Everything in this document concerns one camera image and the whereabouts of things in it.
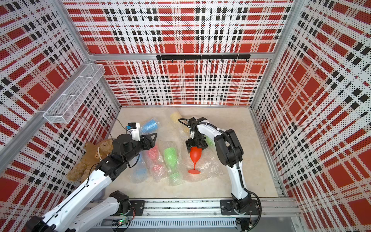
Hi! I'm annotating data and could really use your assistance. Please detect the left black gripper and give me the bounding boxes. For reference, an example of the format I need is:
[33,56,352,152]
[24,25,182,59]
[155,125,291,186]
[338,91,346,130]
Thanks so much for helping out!
[124,132,157,163]

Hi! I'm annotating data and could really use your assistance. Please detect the wrapped light blue glass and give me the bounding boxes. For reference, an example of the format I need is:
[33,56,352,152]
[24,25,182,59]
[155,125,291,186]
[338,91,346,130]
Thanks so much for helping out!
[131,154,149,184]

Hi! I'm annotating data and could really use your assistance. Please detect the black wall hook rail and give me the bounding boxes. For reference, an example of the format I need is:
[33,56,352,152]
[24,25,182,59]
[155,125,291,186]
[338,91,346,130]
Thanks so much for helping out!
[156,54,251,61]

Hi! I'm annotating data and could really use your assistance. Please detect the brown teddy bear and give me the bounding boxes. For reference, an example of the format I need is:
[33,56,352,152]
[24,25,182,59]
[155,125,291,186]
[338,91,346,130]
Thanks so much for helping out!
[67,139,113,183]

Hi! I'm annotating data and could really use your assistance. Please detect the wrapped red glass bundle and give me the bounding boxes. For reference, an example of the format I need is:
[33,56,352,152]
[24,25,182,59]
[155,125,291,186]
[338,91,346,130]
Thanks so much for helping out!
[144,145,168,182]

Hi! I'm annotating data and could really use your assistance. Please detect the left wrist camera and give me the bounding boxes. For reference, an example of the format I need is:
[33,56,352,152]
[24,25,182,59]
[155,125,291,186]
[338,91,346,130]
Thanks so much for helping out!
[127,122,140,141]

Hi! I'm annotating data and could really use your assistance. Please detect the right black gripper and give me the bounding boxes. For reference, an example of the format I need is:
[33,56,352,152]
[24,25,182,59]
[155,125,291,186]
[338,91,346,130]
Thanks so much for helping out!
[185,133,207,152]

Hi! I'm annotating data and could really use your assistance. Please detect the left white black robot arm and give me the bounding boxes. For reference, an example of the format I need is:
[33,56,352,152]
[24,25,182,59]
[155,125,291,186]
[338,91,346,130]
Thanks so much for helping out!
[25,133,157,232]

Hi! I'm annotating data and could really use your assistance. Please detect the green circuit board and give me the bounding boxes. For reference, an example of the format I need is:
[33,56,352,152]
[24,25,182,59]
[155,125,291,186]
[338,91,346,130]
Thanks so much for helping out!
[111,217,131,229]

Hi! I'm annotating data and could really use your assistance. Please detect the bubble wrap sheet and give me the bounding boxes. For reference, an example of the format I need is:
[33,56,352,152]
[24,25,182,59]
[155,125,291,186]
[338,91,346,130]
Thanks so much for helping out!
[179,144,224,182]

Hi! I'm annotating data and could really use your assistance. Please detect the red plastic wine glass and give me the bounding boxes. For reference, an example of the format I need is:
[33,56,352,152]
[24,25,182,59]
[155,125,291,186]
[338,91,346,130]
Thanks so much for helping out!
[188,147,202,175]

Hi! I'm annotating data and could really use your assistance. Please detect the white wire mesh basket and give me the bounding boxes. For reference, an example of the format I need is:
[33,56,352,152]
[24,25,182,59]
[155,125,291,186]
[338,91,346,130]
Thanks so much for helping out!
[43,63,105,124]

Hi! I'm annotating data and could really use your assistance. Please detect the yellow plastic wine glass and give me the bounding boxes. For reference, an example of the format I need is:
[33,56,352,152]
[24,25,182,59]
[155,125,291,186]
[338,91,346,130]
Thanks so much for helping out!
[167,108,189,140]

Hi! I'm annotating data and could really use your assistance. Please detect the wrapped green glass bundle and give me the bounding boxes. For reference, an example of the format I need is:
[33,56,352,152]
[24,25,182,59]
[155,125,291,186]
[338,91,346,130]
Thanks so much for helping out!
[162,142,184,186]

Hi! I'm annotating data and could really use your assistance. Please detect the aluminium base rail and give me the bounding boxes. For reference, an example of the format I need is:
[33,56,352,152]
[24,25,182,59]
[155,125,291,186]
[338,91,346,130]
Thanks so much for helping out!
[90,197,305,232]

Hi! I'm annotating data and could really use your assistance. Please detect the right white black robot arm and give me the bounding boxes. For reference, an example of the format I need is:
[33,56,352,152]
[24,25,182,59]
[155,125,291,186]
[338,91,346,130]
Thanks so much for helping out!
[178,117,262,216]

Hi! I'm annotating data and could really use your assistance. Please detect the blue glass in bubble wrap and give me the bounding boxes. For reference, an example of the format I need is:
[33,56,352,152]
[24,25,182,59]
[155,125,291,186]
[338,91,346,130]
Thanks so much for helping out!
[139,118,160,135]

